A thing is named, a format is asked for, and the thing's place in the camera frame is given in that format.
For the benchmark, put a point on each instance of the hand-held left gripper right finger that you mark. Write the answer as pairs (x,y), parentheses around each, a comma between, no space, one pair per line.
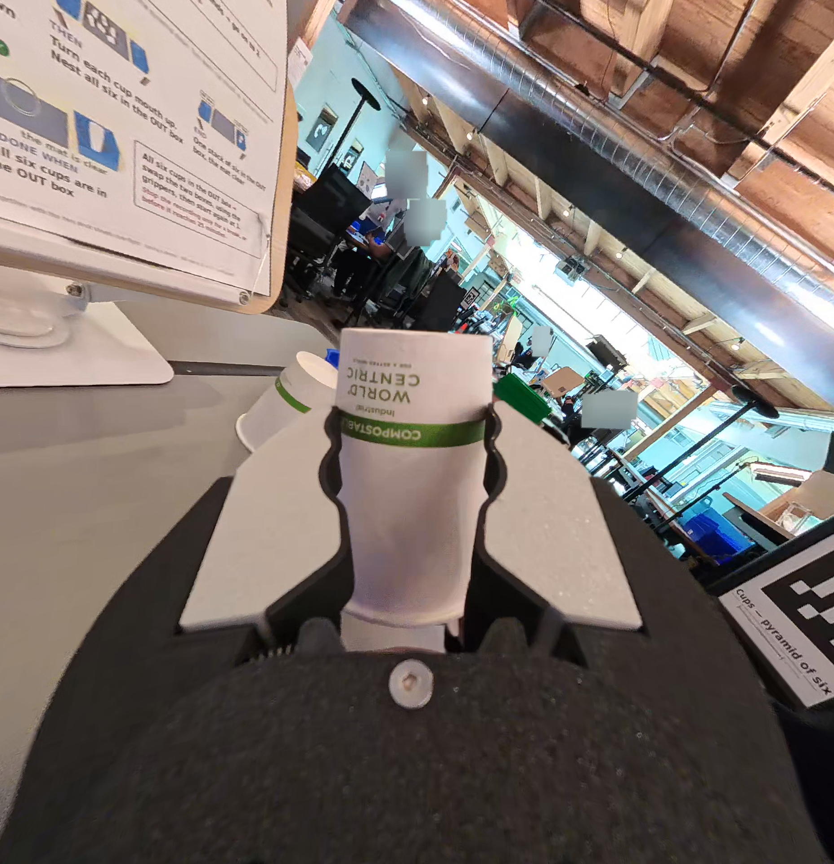
(552,540)

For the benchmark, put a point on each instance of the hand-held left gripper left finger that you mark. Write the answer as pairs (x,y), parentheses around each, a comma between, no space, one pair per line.
(268,540)

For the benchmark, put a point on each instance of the white paper cup green band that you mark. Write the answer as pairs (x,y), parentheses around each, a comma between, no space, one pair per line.
(275,412)
(410,513)

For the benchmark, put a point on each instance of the blue plastic bin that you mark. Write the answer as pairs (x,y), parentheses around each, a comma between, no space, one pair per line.
(710,536)
(332,358)

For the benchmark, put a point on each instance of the person's right forearm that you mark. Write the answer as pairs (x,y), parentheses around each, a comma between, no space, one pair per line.
(822,776)

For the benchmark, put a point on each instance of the green plastic bin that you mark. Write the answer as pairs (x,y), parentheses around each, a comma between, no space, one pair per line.
(521,398)

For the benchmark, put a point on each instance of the black-white marker sign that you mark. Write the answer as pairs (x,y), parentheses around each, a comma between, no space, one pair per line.
(754,621)

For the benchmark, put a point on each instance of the black tripod stand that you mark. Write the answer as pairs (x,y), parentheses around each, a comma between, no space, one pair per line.
(754,400)

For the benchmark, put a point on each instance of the black office chair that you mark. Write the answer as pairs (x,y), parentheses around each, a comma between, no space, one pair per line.
(440,300)
(322,209)

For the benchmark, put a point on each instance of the ceiling-mounted projector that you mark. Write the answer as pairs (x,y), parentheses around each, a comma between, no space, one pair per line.
(571,268)

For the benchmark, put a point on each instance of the cardboard box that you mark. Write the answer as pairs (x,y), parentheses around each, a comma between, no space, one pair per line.
(822,493)

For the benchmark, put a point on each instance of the wooden sign board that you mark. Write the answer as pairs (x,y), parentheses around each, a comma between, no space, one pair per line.
(287,202)

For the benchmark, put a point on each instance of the white instruction sheet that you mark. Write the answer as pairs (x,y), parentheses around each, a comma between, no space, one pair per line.
(120,169)

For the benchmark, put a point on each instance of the black floor lamp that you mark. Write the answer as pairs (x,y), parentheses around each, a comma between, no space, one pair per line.
(366,101)

